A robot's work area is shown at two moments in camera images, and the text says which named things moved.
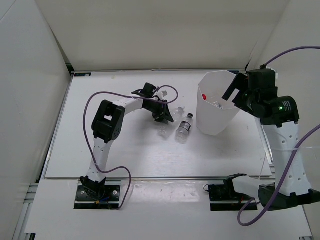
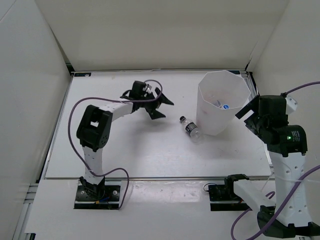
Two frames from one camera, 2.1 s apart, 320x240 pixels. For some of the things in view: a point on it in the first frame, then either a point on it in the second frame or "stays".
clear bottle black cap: x=182 y=132 → x=190 y=127
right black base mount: x=223 y=197 stays
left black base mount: x=97 y=195 stays
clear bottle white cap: x=164 y=131 → x=225 y=106
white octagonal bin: x=214 y=114 stays
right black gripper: x=240 y=82 → x=253 y=105
